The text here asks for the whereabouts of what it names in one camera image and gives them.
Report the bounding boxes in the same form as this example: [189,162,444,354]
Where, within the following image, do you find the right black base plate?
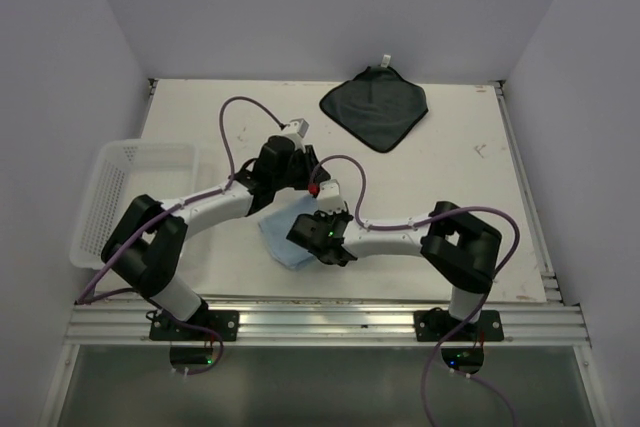
[413,308,505,342]

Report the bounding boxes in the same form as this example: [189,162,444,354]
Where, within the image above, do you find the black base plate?
[413,308,505,342]
[145,310,240,342]

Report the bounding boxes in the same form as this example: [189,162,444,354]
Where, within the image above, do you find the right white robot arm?
[286,201,502,340]

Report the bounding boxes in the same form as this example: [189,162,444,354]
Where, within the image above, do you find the dark grey towel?
[319,66,429,154]

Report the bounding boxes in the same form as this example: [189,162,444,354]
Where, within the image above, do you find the light blue towel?
[257,195,321,272]

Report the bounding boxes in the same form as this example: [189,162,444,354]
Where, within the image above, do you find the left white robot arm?
[101,135,319,340]

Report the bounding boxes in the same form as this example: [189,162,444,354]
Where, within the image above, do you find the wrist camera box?
[308,179,348,215]
[280,118,309,150]

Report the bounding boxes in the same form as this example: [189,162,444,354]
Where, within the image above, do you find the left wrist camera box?
[280,118,309,150]

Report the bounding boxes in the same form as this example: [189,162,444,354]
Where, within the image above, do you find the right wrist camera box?
[308,179,348,215]

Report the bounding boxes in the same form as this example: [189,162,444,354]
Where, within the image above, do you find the white plastic basket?
[69,139,200,270]

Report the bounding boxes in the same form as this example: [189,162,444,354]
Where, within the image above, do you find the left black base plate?
[145,310,240,342]

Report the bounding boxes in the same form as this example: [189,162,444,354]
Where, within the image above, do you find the aluminium mounting rail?
[63,297,590,347]

